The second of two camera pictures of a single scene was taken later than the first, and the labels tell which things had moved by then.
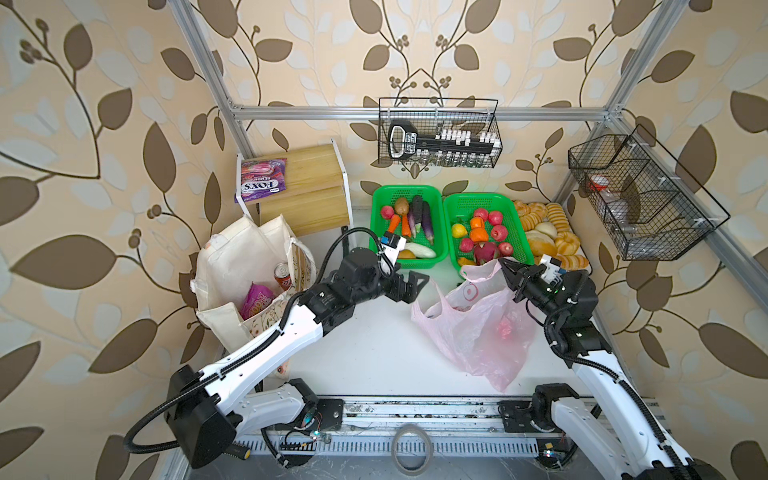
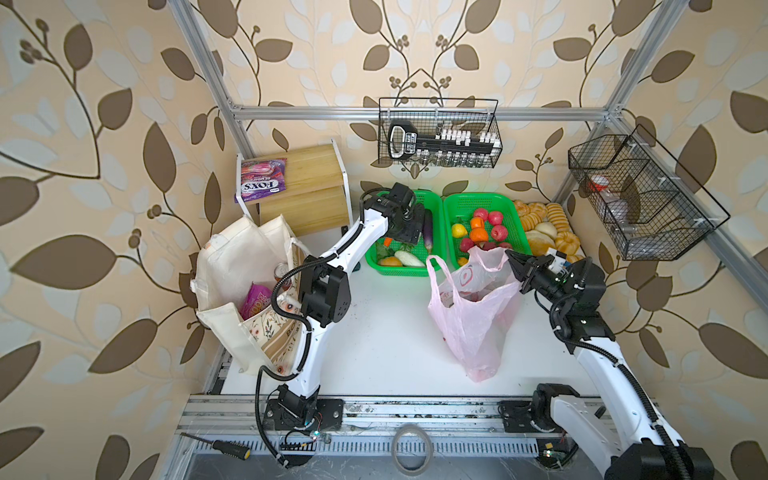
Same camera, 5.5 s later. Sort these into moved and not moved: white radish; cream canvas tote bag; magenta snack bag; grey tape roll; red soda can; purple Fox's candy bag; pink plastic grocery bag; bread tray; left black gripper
Moved: left black gripper; white radish; pink plastic grocery bag
Not moved: red soda can; purple Fox's candy bag; grey tape roll; magenta snack bag; cream canvas tote bag; bread tray
